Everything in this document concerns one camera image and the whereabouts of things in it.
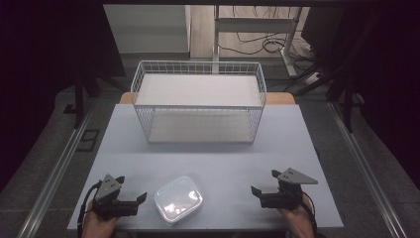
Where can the white metal desk frame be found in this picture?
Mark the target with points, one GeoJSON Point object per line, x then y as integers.
{"type": "Point", "coordinates": [254, 24]}

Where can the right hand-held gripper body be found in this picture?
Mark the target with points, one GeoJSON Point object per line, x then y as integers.
{"type": "Point", "coordinates": [287, 198]}

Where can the metal floor rail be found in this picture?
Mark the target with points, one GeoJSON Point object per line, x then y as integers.
{"type": "Point", "coordinates": [54, 175]}
{"type": "Point", "coordinates": [366, 172]}

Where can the clear plastic lidded container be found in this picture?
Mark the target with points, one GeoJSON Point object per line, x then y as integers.
{"type": "Point", "coordinates": [178, 198]}

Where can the white power strip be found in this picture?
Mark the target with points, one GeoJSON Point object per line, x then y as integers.
{"type": "Point", "coordinates": [312, 78]}

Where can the light wooden table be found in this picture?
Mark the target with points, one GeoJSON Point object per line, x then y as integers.
{"type": "Point", "coordinates": [280, 98]}

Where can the person's left hand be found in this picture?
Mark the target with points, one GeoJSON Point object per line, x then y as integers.
{"type": "Point", "coordinates": [97, 226]}

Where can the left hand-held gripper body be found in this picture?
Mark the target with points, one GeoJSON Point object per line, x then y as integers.
{"type": "Point", "coordinates": [109, 201]}

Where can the black metal stand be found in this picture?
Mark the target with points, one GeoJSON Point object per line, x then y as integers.
{"type": "Point", "coordinates": [79, 99]}
{"type": "Point", "coordinates": [346, 95]}

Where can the black floor frame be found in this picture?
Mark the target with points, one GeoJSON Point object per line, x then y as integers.
{"type": "Point", "coordinates": [87, 140]}

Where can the person's right hand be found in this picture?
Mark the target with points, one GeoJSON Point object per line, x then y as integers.
{"type": "Point", "coordinates": [298, 219]}

